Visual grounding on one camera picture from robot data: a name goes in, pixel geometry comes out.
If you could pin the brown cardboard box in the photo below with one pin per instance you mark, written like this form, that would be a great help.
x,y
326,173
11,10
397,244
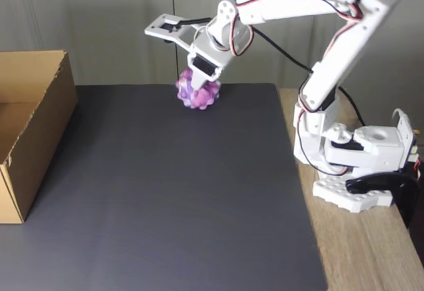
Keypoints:
x,y
49,122

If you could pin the black table clamp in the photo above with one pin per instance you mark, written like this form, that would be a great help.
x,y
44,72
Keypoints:
x,y
404,191

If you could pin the purple knobbly ball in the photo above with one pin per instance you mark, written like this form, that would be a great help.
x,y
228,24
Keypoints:
x,y
198,100

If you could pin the dark grey table mat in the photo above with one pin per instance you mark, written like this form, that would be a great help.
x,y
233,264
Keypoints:
x,y
149,188

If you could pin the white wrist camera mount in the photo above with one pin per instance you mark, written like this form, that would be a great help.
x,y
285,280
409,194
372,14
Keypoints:
x,y
155,32

